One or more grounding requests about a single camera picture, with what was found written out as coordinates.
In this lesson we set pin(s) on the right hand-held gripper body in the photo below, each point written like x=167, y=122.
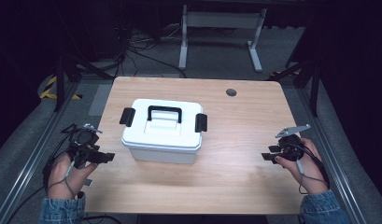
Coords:
x=291, y=141

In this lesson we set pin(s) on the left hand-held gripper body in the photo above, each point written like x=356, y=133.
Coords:
x=84, y=141

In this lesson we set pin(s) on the white plastic storage box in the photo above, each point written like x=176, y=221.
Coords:
x=162, y=155

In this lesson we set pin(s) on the white storage box lid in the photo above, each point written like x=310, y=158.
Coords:
x=166, y=133

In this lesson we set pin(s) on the person's left hand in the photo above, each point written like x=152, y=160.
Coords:
x=74, y=180

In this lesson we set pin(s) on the person's right hand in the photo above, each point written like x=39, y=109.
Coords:
x=310, y=174

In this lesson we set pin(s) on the yellow black floor tape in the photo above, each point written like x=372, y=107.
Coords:
x=48, y=90

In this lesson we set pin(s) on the black tripod stand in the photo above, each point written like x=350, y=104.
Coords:
x=307, y=73
x=65, y=71

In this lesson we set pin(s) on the white metal stand frame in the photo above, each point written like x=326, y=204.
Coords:
x=222, y=19

